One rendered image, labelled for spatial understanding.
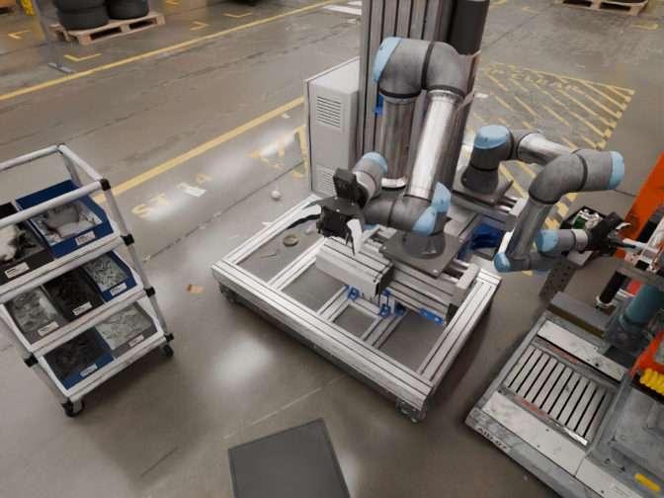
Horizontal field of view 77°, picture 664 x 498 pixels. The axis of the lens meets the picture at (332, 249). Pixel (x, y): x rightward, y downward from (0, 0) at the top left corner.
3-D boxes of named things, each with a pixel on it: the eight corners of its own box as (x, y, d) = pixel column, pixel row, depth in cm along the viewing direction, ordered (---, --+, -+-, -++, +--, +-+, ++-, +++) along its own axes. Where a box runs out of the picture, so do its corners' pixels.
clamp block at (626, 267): (649, 287, 120) (659, 273, 116) (616, 271, 124) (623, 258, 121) (654, 277, 122) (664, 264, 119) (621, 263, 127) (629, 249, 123)
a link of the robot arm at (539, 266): (516, 263, 162) (526, 242, 154) (543, 260, 163) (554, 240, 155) (525, 278, 157) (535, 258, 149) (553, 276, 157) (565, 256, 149)
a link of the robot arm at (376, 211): (385, 238, 110) (389, 205, 103) (346, 228, 114) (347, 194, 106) (394, 221, 116) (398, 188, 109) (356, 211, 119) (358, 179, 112)
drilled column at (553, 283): (555, 303, 233) (586, 246, 205) (538, 293, 238) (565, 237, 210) (562, 293, 239) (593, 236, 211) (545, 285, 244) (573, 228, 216)
